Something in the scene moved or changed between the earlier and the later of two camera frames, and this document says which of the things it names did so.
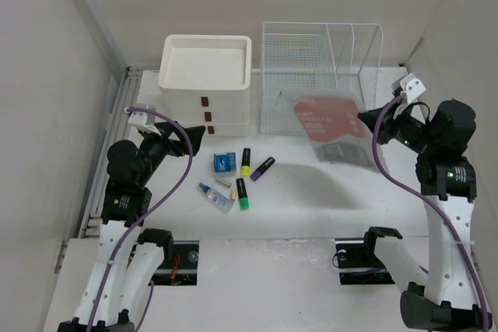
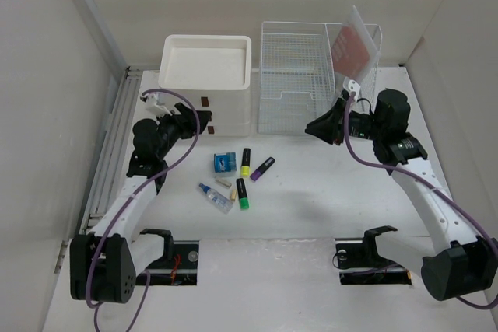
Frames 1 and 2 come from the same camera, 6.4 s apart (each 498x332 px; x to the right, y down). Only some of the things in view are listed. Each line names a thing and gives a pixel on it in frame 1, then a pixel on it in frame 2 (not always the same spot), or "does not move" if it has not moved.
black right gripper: (388, 123) to (329, 127)
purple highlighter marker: (255, 175) does not move
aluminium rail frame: (117, 128) does not move
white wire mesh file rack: (315, 57) does not move
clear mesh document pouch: (331, 120) to (355, 50)
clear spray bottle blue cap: (216, 199) does not move
